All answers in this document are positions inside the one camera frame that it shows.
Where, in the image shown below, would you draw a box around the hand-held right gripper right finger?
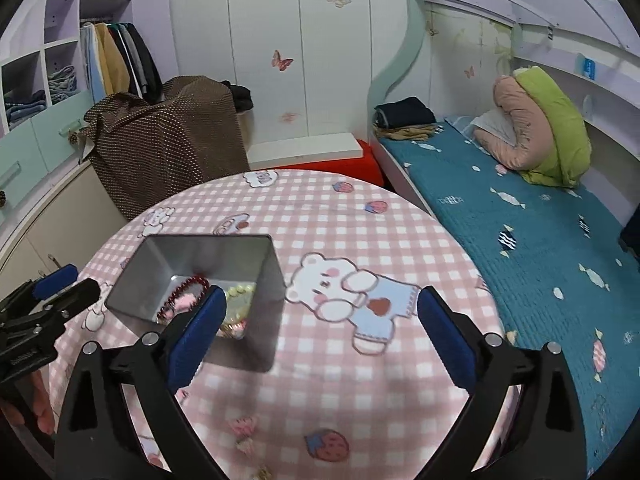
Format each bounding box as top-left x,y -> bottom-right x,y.
416,285 -> 587,480

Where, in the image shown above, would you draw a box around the green quilt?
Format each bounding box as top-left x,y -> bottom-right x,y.
515,66 -> 592,188

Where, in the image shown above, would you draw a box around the white bed shelf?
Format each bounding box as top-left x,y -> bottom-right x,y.
515,42 -> 640,161

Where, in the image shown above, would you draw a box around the folded dark clothes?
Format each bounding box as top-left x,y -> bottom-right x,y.
374,96 -> 436,128

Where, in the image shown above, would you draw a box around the white board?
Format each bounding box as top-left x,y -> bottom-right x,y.
247,132 -> 366,163

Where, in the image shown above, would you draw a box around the hanging yellow garment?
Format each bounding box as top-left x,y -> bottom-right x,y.
95,22 -> 130,96

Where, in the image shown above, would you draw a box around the lavender shelf unit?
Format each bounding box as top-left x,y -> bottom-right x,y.
0,0 -> 136,131

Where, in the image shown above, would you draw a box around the folded light jeans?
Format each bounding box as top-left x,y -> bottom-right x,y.
47,65 -> 78,106

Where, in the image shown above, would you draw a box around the hanging dark clothes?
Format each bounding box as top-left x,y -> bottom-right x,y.
107,22 -> 163,106

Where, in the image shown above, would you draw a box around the dark red bead bracelet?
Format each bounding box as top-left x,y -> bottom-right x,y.
155,274 -> 211,323

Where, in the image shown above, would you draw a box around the brown polka dot cloth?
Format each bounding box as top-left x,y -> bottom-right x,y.
80,76 -> 251,221

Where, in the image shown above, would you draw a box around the red stool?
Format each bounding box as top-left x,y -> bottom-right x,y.
270,140 -> 386,188

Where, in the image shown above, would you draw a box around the cream bead bracelet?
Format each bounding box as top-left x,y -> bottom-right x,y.
220,282 -> 258,338

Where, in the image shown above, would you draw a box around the folded tan clothes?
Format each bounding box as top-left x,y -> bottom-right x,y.
375,125 -> 443,142

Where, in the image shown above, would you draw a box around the white wardrobe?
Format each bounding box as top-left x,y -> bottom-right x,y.
167,0 -> 416,146

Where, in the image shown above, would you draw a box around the hanging dark garment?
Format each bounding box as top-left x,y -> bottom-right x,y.
619,205 -> 640,263

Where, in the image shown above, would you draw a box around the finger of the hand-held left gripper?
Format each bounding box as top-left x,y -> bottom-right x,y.
0,277 -> 101,336
0,265 -> 78,318

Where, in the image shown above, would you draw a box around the white pillow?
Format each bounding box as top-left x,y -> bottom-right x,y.
470,112 -> 518,143

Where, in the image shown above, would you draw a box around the folded blue jeans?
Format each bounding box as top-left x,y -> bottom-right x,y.
5,90 -> 46,128

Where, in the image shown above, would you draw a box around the teal drawer cabinet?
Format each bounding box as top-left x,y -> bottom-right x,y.
0,105 -> 96,196

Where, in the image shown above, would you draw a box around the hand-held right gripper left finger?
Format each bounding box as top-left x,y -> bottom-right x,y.
52,285 -> 228,480

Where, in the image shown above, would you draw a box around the grey metal tin box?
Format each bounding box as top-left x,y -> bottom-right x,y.
105,234 -> 288,373

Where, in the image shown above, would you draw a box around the round table pink checkered cloth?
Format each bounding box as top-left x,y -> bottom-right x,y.
47,170 -> 521,480

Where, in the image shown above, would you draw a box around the person's left hand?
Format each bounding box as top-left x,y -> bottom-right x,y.
0,372 -> 55,436

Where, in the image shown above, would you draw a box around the teal bunk bed frame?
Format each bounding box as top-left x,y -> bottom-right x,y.
367,0 -> 640,261

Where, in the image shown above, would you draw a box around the white low cabinet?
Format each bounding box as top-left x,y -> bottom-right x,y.
0,160 -> 128,281

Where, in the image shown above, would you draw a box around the hanging light blue shirt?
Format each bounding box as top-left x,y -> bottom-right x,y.
80,22 -> 103,98

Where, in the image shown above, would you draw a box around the black garment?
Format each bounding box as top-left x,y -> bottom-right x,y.
220,80 -> 253,113

